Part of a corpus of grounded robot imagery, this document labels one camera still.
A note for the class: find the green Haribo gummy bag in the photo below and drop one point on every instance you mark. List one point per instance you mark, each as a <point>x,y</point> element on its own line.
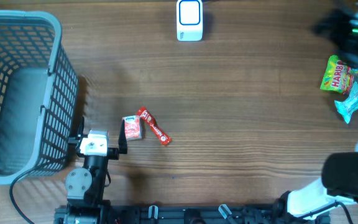
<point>338,76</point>

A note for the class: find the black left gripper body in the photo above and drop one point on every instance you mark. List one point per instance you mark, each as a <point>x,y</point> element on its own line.
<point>112,154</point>

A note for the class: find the teal white snack pouch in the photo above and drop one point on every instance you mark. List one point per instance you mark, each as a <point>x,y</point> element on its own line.
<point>347,107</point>

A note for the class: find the small red white box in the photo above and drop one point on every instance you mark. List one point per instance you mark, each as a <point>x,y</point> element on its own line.
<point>132,127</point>

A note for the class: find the grey plastic lattice basket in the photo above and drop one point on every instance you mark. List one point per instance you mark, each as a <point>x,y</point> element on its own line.
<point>38,92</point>

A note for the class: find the red candy bar wrapper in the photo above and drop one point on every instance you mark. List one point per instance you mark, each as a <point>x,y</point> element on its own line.
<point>145,115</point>

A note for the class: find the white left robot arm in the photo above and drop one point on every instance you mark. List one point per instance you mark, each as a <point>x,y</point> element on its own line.
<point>85,185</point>

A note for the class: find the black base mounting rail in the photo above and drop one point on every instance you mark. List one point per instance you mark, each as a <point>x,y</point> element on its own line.
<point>153,214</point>

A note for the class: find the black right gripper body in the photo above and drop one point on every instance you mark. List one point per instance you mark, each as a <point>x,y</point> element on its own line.
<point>353,40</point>

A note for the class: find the white barcode scanner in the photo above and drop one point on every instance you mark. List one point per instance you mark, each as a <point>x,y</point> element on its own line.
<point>189,20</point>

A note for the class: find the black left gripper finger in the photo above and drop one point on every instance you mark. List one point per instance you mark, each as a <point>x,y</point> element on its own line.
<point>79,132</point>
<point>122,141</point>

